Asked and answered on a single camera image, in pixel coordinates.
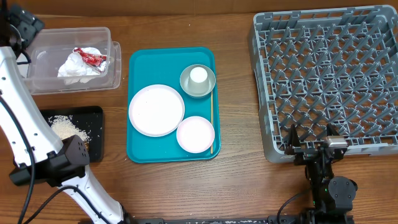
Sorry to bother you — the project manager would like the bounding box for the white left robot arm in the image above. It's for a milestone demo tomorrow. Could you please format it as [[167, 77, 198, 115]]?
[[1, 0, 134, 223]]

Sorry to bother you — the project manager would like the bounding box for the white tissue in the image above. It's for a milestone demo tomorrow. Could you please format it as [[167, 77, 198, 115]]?
[[57, 52, 97, 85]]

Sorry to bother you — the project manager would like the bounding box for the black tray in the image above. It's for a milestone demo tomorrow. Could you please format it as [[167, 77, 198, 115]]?
[[40, 106, 104, 162]]

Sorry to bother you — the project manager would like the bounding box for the grey dish rack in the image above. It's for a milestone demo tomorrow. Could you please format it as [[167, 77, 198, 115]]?
[[248, 5, 397, 163]]

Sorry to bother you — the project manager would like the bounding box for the white paper cup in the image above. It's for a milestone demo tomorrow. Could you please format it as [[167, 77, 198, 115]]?
[[187, 67, 208, 95]]

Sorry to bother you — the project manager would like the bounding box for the large white plate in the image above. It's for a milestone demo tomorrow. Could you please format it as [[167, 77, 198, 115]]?
[[128, 84, 185, 137]]

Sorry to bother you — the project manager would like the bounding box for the clear plastic bin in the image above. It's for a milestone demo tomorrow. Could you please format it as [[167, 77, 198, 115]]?
[[21, 27, 121, 95]]

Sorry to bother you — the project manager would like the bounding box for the teal serving tray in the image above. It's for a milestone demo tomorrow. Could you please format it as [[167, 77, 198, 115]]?
[[126, 47, 221, 164]]

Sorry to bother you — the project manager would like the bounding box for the pile of white rice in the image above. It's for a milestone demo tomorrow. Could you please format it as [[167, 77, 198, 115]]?
[[48, 115, 90, 142]]

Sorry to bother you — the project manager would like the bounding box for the red snack wrapper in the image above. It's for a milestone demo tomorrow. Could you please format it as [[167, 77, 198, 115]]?
[[73, 48, 108, 73]]

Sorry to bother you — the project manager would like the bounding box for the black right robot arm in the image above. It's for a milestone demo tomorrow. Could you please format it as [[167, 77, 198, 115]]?
[[277, 124, 358, 223]]

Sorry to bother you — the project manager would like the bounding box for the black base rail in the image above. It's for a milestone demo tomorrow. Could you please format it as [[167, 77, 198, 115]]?
[[77, 215, 307, 224]]

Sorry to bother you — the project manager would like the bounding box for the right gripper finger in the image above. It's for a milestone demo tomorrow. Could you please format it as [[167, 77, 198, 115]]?
[[326, 123, 340, 136], [287, 124, 300, 149]]

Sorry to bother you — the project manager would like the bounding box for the grey bowl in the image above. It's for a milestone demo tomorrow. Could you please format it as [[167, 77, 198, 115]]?
[[180, 64, 216, 98]]

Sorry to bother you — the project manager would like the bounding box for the small white plate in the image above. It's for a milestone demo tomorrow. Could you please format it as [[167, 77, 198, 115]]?
[[176, 116, 215, 154]]

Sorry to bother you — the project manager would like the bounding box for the wooden chopstick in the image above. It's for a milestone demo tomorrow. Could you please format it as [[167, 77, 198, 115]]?
[[210, 90, 215, 154]]

